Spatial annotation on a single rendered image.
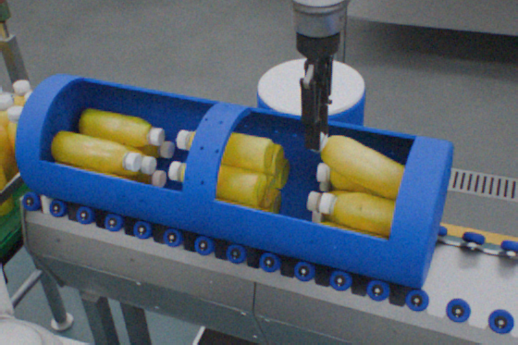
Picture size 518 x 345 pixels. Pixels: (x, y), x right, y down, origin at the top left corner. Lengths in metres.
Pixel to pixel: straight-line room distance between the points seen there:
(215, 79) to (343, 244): 2.73
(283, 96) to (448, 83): 2.17
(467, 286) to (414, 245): 0.27
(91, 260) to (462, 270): 0.83
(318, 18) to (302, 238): 0.40
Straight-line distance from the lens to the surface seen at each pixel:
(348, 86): 1.80
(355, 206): 1.27
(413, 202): 1.20
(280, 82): 1.82
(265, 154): 1.36
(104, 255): 1.61
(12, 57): 2.12
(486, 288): 1.46
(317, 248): 1.28
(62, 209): 1.62
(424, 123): 3.52
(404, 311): 1.38
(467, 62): 4.07
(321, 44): 1.15
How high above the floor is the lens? 1.98
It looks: 40 degrees down
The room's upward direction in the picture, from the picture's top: 5 degrees counter-clockwise
